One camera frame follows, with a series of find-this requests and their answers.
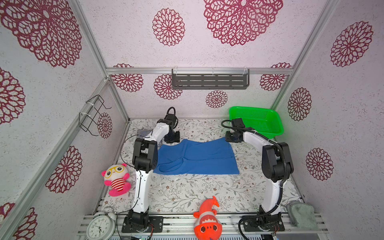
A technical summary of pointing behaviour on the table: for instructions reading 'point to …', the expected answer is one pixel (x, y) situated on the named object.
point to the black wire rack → (89, 118)
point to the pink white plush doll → (116, 176)
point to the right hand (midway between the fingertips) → (229, 135)
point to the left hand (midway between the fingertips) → (176, 143)
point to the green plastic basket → (265, 121)
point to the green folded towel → (302, 214)
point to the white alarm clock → (102, 226)
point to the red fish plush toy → (208, 227)
